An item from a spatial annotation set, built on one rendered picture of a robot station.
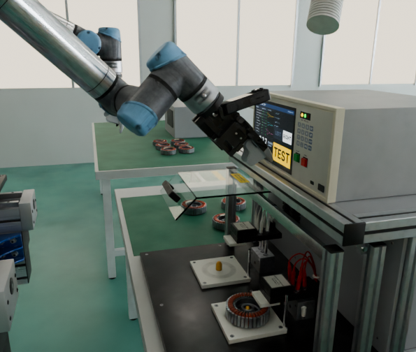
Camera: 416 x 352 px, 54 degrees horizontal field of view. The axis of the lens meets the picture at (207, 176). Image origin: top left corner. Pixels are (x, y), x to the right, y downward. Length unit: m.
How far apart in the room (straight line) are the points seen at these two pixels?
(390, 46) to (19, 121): 5.47
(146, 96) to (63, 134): 4.85
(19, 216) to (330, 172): 0.91
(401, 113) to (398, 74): 6.33
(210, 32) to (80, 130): 2.17
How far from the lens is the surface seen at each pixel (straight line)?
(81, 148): 5.68
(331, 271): 0.87
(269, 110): 1.15
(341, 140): 0.89
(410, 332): 1.08
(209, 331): 1.07
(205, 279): 1.24
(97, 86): 0.91
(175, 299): 1.18
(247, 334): 1.04
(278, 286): 1.06
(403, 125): 0.98
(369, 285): 0.94
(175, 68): 0.84
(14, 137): 5.72
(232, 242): 1.24
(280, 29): 6.14
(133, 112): 0.81
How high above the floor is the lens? 1.42
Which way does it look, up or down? 17 degrees down
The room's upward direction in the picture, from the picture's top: 1 degrees clockwise
